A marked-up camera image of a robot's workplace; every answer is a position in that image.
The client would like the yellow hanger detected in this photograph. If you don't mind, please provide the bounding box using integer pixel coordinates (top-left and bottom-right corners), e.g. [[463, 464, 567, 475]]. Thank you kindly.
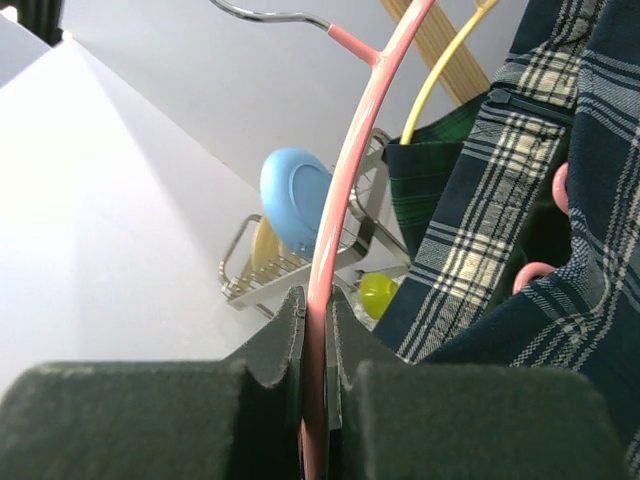
[[399, 0, 498, 145]]

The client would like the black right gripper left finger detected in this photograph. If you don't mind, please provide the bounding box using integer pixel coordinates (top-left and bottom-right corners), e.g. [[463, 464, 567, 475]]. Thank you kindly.
[[1, 287, 306, 479]]

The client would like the wooden clothes rack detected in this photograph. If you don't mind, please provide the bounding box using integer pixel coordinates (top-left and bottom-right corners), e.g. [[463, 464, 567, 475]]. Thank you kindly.
[[379, 0, 494, 106]]

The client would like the cream plate right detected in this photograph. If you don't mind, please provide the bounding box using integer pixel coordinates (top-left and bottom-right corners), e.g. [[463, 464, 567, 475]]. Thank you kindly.
[[250, 216, 296, 282]]

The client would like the navy cream plaid skirt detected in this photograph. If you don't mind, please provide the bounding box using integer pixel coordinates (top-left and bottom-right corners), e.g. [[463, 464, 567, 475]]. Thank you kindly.
[[374, 1, 639, 467]]

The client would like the yellow-green bowl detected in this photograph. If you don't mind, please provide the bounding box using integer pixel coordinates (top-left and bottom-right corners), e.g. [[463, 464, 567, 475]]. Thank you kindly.
[[359, 272, 399, 320]]

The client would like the green tartan skirt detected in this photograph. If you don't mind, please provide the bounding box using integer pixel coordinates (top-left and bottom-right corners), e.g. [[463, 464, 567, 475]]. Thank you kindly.
[[383, 93, 487, 259]]

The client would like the steel dish rack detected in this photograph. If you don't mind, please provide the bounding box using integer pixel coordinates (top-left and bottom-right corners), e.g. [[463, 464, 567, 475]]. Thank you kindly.
[[218, 127, 416, 319]]

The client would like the pink wavy hanger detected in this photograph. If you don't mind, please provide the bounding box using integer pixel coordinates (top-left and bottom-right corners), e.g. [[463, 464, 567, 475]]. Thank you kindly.
[[209, 0, 571, 480]]

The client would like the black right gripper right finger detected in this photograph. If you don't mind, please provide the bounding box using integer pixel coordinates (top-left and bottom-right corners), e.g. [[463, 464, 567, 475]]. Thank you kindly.
[[325, 289, 629, 479]]

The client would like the blue plate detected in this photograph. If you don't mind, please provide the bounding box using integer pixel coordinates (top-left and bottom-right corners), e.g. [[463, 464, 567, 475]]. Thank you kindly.
[[259, 147, 332, 259]]

